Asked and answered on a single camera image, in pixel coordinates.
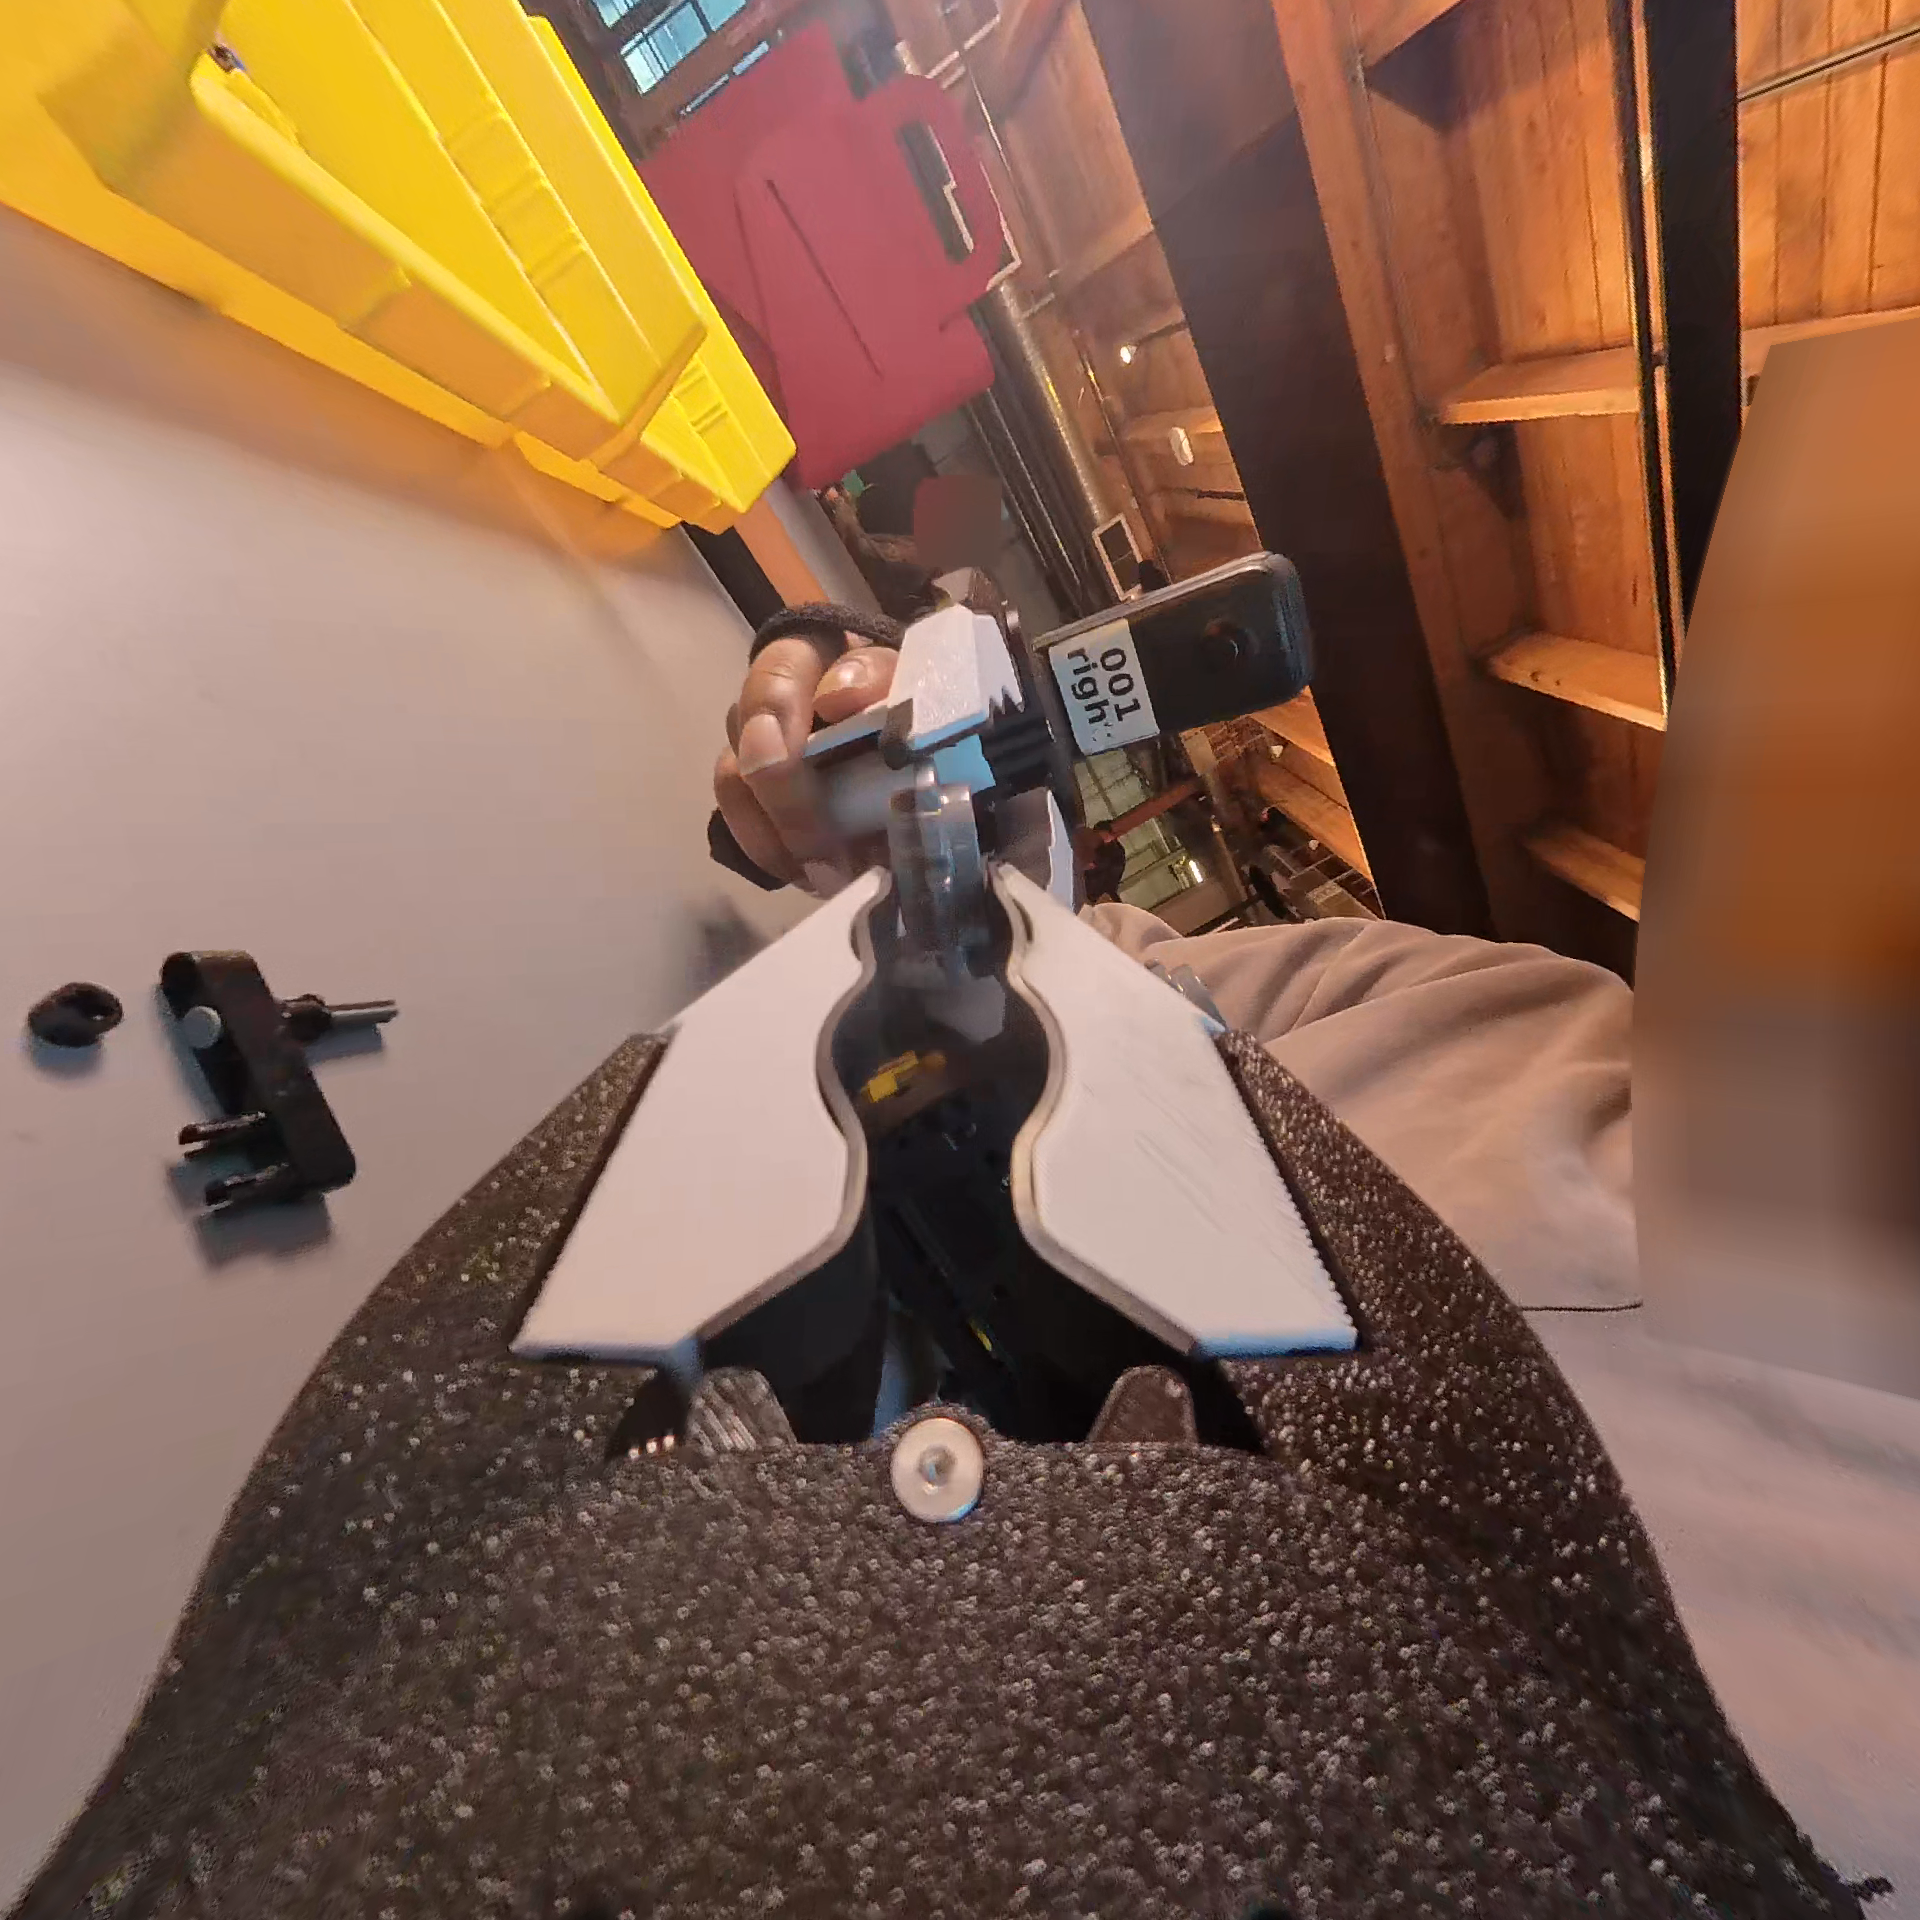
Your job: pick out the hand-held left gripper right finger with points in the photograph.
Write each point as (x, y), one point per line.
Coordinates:
(1184, 1186)

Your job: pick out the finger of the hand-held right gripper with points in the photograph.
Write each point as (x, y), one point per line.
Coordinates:
(953, 682)
(1043, 856)

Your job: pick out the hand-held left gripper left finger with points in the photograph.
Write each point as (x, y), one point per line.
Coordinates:
(705, 1186)

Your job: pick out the grey toy wheel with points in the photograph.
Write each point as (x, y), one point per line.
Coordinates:
(939, 856)

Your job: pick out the yellow toy brick vehicle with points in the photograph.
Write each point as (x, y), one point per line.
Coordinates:
(905, 1075)

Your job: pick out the black brick beam with pins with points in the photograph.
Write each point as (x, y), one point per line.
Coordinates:
(277, 1080)

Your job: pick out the person's right forearm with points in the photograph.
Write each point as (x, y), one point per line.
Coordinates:
(1396, 1080)

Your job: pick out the person's right hand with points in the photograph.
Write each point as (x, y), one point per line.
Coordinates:
(773, 751)

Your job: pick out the yellow plastic bin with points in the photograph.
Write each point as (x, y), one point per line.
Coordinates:
(734, 436)
(451, 226)

